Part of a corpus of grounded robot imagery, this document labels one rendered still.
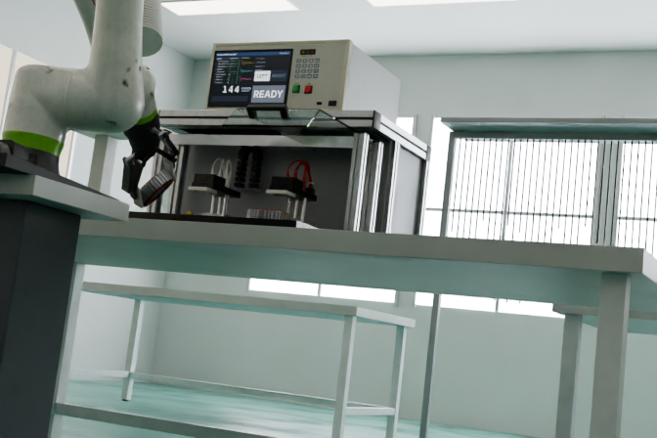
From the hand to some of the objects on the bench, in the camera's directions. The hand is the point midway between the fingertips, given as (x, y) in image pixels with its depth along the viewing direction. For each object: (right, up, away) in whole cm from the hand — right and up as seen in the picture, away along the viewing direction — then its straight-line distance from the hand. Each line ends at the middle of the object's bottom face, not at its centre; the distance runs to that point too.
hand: (154, 187), depth 270 cm
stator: (+30, -10, -3) cm, 31 cm away
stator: (-4, -4, -3) cm, 6 cm away
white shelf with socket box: (-38, -20, +93) cm, 103 cm away
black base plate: (+19, -13, +3) cm, 23 cm away
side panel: (+64, -22, +23) cm, 72 cm away
